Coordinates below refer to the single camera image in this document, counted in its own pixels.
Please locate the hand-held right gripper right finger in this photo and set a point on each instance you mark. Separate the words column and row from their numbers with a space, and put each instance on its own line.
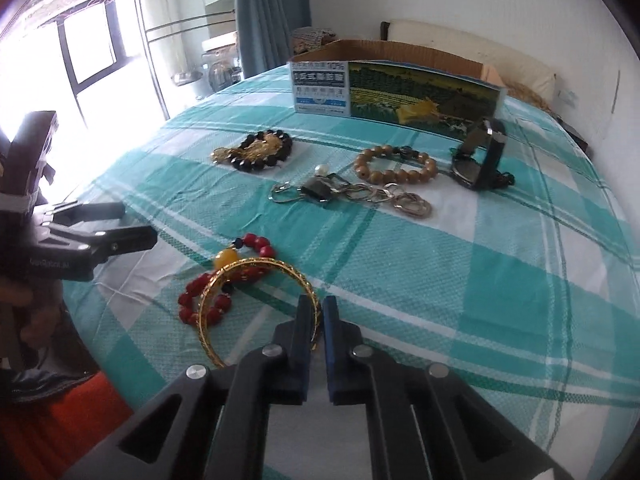
column 331, row 345

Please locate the gold bangle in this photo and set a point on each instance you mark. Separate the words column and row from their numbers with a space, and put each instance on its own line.
column 250, row 261

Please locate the yellow floral blanket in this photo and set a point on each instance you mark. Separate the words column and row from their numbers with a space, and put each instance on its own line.
column 525, row 92

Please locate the person's left hand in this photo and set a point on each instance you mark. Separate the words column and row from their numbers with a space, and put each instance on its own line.
column 20, row 300

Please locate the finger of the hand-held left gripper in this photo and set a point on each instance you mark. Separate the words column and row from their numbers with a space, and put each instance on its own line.
column 130, row 240
column 95, row 210

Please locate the printed cardboard box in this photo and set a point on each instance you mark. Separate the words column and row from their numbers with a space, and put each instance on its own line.
column 400, row 95

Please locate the black wrist watch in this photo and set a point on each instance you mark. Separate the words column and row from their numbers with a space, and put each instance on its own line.
column 492, row 147

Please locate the blue curtain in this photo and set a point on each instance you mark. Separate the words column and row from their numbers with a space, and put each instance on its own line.
column 270, row 10

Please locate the washing machine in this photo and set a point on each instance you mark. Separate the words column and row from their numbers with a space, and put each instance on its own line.
column 220, row 67

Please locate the white pearl charm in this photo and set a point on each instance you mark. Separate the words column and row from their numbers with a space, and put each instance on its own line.
column 321, row 170

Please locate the teal plaid bed sheet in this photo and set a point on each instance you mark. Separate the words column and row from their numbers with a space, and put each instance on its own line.
column 475, row 270

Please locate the patterned cloth pile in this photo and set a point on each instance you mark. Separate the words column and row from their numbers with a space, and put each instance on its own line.
column 312, row 37

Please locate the cream padded headboard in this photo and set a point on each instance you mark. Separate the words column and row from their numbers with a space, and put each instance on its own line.
column 500, row 55

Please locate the dark cloth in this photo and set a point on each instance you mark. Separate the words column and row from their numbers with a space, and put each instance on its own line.
column 45, row 380

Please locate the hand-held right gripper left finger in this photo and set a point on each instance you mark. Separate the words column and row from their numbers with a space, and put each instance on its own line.
column 302, row 340

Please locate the dark wooden nightstand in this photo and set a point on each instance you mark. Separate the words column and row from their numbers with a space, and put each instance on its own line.
column 575, row 135

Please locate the orange cloth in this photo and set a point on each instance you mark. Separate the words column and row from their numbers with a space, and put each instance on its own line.
column 60, row 435

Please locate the black framed window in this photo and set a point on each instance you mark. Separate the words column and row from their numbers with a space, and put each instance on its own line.
column 62, row 42

